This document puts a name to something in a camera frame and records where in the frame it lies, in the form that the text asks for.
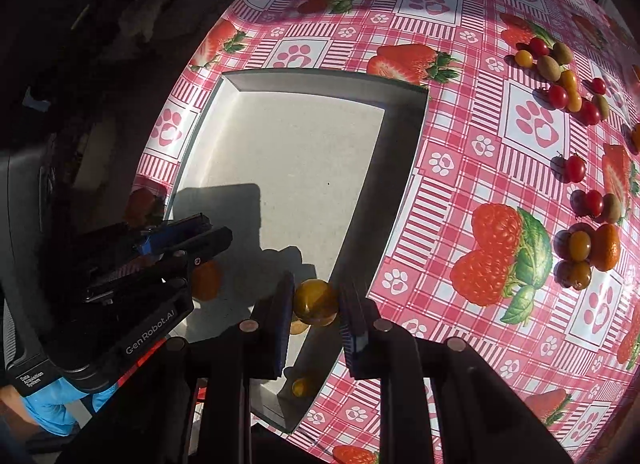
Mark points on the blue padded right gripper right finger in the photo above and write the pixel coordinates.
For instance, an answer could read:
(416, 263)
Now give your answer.
(356, 318)

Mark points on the olive green cherry tomato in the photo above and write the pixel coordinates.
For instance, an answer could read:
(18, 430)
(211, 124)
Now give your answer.
(315, 303)

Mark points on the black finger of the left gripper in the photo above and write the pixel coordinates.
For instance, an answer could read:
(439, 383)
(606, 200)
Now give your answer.
(179, 261)

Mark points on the red cherry tomato cluster right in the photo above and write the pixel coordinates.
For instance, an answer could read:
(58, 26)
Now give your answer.
(589, 113)

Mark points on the yellow cherry tomato cluster upper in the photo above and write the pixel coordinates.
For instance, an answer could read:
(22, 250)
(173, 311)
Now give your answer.
(569, 80)

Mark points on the yellow cherry tomato cluster lower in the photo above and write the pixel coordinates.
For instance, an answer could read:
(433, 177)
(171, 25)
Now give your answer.
(574, 102)

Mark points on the yellow cherry tomato cluster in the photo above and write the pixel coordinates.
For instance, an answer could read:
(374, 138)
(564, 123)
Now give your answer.
(569, 80)
(574, 102)

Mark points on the red cherry tomato cluster bottom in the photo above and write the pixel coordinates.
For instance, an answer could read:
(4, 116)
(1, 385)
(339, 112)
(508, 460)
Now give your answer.
(557, 96)

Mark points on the small yellow tomato cluster left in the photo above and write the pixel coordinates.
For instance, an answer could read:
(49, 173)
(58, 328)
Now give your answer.
(524, 58)

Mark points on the dark olive cherry tomato upper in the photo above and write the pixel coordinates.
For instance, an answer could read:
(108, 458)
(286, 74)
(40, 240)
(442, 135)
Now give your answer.
(579, 246)

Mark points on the lone red cherry tomato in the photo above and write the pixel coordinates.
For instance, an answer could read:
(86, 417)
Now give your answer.
(598, 86)

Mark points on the dark olive cherry tomato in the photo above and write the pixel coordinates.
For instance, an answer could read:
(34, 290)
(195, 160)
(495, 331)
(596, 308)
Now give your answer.
(579, 246)
(580, 275)

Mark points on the blue gloved left hand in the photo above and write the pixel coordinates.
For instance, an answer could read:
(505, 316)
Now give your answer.
(47, 407)

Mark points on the red cherry tomato middle right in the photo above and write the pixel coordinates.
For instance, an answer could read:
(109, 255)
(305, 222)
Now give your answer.
(594, 203)

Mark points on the brown longan cluster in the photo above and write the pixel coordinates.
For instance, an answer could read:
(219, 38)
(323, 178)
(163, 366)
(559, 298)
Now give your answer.
(600, 102)
(548, 68)
(562, 53)

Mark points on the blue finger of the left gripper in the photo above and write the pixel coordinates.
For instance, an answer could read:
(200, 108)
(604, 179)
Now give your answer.
(170, 233)

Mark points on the brown longan cluster centre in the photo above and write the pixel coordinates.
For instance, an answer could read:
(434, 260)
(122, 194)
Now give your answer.
(548, 68)

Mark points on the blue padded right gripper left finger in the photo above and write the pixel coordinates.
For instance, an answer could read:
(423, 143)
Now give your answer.
(278, 324)

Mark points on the brown longan cluster top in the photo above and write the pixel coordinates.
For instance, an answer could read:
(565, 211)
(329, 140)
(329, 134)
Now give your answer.
(562, 53)

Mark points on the dark olive cherry tomato lower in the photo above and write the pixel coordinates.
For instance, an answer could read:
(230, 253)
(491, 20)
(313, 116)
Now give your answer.
(580, 275)

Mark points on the red checkered fruit tablecloth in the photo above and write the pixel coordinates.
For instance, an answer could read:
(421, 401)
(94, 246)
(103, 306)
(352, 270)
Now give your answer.
(481, 246)

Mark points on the white rectangular tray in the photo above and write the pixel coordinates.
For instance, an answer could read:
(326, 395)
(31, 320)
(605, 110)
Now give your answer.
(308, 168)

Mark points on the brown longan cluster right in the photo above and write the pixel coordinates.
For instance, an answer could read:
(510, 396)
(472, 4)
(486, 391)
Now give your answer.
(600, 102)

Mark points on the red cherry tomato cluster top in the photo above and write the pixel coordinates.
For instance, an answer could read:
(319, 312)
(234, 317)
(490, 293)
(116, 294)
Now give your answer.
(538, 47)

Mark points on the large textured orange mandarin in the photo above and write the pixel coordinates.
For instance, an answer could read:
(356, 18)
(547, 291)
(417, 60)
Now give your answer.
(605, 248)

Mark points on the smooth orange mandarin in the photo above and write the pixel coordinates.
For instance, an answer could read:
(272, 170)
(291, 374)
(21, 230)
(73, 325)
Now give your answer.
(635, 137)

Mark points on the red cherry tomato cluster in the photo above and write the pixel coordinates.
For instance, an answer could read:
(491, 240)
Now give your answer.
(557, 96)
(538, 47)
(589, 113)

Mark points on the red cherry tomato middle left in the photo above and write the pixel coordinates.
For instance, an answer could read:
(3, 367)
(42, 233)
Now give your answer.
(575, 169)

